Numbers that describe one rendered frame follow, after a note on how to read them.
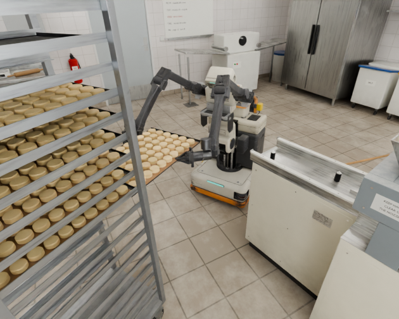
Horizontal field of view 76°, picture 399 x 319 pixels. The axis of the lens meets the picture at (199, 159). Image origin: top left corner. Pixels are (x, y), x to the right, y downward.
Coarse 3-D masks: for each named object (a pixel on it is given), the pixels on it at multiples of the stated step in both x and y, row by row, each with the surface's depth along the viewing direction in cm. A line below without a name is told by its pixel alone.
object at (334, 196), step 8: (256, 152) 171; (256, 160) 170; (264, 160) 164; (272, 160) 162; (272, 168) 161; (280, 168) 156; (288, 168) 153; (288, 176) 153; (296, 176) 148; (304, 176) 146; (304, 184) 146; (312, 184) 142; (320, 184) 139; (320, 192) 139; (328, 192) 136; (336, 192) 133; (336, 200) 133; (344, 200) 130; (352, 200) 128; (352, 208) 128
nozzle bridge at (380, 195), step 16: (384, 160) 107; (368, 176) 98; (384, 176) 98; (368, 192) 99; (384, 192) 94; (368, 208) 101; (384, 208) 96; (384, 224) 98; (384, 240) 100; (384, 256) 103
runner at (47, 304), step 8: (136, 224) 122; (128, 232) 119; (120, 240) 115; (104, 248) 112; (112, 248) 112; (96, 256) 105; (88, 264) 102; (80, 272) 100; (72, 280) 97; (64, 288) 95; (56, 296) 93; (48, 304) 90; (40, 312) 88
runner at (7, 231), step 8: (120, 160) 102; (104, 168) 96; (112, 168) 100; (96, 176) 94; (80, 184) 89; (88, 184) 92; (64, 192) 84; (72, 192) 87; (56, 200) 82; (64, 200) 85; (40, 208) 78; (48, 208) 81; (24, 216) 75; (32, 216) 77; (40, 216) 79; (16, 224) 74; (24, 224) 75; (0, 232) 70; (8, 232) 72; (0, 240) 71
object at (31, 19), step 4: (28, 16) 99; (32, 16) 100; (36, 16) 101; (28, 20) 100; (32, 20) 100; (36, 20) 101; (28, 24) 101; (32, 24) 100; (36, 24) 102; (32, 28) 101; (44, 64) 108; (48, 64) 109; (44, 68) 110; (48, 68) 110; (52, 68) 111; (44, 72) 111; (48, 72) 110; (52, 72) 112; (100, 232) 163; (104, 240) 167; (112, 256) 178; (108, 260) 180; (112, 268) 183
